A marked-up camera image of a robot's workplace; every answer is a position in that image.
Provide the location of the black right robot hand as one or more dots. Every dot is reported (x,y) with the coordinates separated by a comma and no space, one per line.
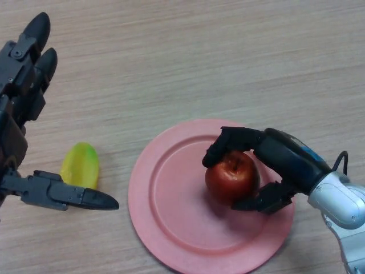
(291,160)

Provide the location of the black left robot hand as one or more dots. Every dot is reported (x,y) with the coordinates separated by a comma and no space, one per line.
(14,94)

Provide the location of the red apple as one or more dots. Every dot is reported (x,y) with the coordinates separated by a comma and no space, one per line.
(231,182)

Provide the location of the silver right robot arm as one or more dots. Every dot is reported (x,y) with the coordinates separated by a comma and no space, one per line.
(342,202)

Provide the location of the pink round plate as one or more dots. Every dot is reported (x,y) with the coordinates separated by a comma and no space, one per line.
(176,199)

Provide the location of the yellow-green mango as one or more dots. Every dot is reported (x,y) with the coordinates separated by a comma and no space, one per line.
(81,165)

